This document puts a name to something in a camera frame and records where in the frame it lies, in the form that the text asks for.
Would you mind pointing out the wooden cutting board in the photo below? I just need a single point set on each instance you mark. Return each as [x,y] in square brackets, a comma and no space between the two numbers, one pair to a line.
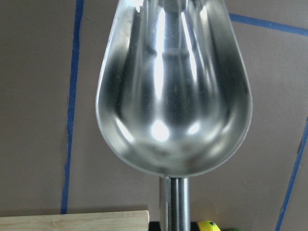
[105,221]

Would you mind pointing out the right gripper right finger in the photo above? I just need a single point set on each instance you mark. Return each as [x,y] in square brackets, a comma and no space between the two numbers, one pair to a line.
[194,226]

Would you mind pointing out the steel ice scoop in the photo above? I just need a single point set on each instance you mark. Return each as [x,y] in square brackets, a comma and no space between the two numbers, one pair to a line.
[173,96]

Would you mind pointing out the yellow lemon upper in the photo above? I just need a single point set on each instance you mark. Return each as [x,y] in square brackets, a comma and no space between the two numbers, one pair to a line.
[208,225]

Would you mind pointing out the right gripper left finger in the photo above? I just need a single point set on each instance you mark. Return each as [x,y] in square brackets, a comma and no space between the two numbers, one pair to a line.
[154,226]

